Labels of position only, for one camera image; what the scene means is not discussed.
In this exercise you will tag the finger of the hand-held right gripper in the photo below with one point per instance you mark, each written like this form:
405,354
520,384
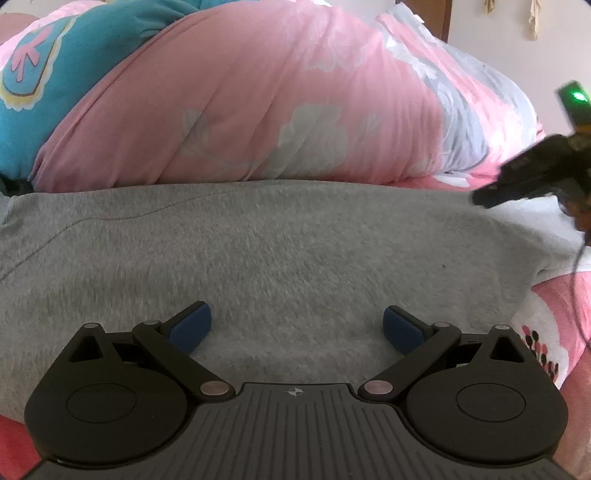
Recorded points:
512,180

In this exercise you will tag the pink grey floral quilt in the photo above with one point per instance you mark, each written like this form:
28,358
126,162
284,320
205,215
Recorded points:
277,92

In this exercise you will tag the blue patterned blanket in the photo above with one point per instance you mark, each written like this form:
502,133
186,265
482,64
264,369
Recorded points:
78,60

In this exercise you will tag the brown wooden headboard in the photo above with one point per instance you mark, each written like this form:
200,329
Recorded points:
434,18

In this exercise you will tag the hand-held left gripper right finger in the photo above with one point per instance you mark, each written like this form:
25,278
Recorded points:
401,327

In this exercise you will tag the pink floral fleece blanket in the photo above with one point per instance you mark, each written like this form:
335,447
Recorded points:
554,304

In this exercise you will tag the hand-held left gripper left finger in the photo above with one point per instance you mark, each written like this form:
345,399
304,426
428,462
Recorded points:
191,323

